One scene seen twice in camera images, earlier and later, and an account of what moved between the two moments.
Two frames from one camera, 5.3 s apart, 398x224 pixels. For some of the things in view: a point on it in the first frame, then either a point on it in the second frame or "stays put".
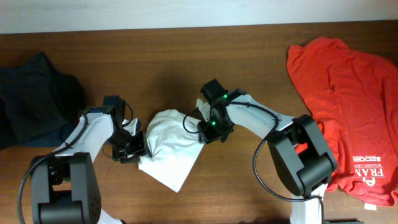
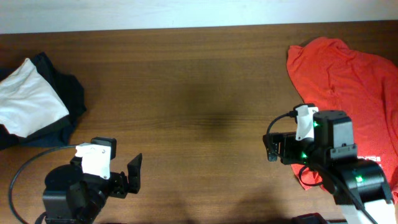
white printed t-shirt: [173, 138] -> [28, 102]
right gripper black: [208, 134] -> [280, 147]
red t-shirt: [354, 96] stays put
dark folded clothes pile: [39, 107] stays put
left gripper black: [137, 149] -> [123, 182]
